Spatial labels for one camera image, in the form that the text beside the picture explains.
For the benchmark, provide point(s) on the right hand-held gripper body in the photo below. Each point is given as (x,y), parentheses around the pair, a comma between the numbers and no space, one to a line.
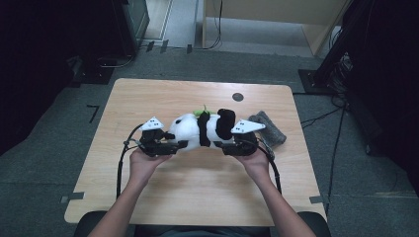
(242,148)

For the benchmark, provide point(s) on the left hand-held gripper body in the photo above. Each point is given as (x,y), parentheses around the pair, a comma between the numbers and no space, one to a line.
(154,148)

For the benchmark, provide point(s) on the panda plush toy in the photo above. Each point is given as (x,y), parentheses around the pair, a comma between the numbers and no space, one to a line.
(187,130)

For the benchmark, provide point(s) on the grey knitted scarf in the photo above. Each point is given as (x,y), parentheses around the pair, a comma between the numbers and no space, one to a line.
(270,130)

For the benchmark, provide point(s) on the person's left hand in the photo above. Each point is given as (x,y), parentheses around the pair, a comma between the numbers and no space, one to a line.
(143,168)

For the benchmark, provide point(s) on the person's right hand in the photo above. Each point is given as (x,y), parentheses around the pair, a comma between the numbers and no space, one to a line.
(257,166)

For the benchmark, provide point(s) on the black table grommet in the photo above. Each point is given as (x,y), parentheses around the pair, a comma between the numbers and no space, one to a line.
(237,96)

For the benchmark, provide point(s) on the black tape corner mark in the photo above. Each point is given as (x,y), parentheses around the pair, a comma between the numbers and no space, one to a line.
(95,113)

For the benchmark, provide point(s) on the small grey tape piece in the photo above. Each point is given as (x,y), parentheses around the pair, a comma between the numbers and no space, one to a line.
(150,46)
(189,48)
(164,45)

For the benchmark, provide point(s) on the person's lap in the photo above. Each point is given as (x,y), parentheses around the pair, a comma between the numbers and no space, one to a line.
(204,233)

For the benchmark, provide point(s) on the black floor plate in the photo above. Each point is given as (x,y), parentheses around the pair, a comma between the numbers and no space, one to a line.
(95,77)

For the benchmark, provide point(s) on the black metal stand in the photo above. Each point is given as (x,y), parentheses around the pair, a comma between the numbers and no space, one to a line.
(313,82)

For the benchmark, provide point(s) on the black chair armrest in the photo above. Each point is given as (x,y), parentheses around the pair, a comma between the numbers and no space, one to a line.
(318,225)
(89,225)

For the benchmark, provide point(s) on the black cabinet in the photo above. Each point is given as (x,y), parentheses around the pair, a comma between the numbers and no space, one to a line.
(131,26)

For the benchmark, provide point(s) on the light wooden desk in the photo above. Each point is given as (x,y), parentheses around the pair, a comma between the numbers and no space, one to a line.
(263,8)

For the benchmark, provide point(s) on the dark curtain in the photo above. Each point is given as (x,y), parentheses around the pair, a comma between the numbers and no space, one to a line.
(33,65)
(395,98)

